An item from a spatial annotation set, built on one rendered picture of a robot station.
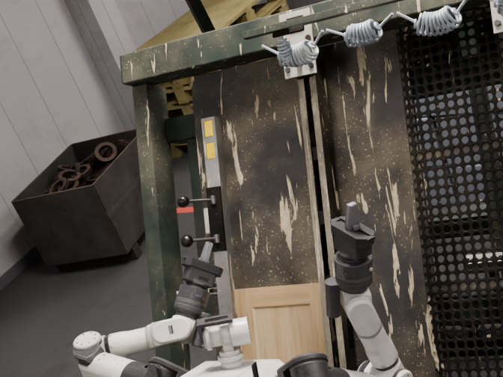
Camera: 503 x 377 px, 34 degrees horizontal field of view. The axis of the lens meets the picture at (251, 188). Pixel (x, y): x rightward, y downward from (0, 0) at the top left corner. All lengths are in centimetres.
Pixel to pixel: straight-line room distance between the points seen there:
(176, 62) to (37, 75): 448
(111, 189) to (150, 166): 314
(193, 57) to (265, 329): 86
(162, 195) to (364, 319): 98
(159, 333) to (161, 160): 67
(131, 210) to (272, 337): 358
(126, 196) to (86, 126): 151
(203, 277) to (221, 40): 72
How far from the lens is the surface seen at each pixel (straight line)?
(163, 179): 274
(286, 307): 250
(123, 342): 236
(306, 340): 248
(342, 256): 193
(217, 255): 258
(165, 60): 266
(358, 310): 197
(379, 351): 209
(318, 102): 240
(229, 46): 253
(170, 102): 734
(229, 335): 202
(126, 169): 603
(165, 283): 269
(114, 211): 583
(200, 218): 272
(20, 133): 686
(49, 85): 712
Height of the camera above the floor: 249
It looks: 23 degrees down
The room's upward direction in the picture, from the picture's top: 22 degrees counter-clockwise
